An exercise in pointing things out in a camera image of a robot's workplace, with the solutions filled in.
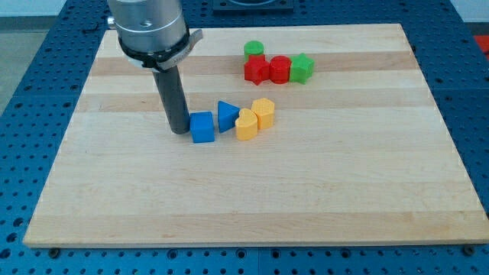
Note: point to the blue cube block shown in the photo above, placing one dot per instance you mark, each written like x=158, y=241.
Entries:
x=202, y=127

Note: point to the wooden board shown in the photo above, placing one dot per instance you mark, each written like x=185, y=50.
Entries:
x=359, y=155

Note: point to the red star block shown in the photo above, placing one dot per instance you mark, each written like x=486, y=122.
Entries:
x=257, y=69

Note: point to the blue triangle block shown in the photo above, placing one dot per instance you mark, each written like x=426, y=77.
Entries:
x=227, y=115

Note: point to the green star block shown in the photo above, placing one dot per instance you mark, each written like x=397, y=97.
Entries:
x=301, y=68

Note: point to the green cylinder block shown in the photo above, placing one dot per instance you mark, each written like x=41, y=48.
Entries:
x=252, y=48

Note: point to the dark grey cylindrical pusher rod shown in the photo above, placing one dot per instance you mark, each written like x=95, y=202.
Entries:
x=171, y=93

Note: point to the yellow heart block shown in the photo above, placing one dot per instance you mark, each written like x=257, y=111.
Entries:
x=246, y=125

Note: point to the red cylinder block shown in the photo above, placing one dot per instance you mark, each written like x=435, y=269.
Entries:
x=279, y=71

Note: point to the yellow hexagon block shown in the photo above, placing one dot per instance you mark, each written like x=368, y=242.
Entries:
x=265, y=112

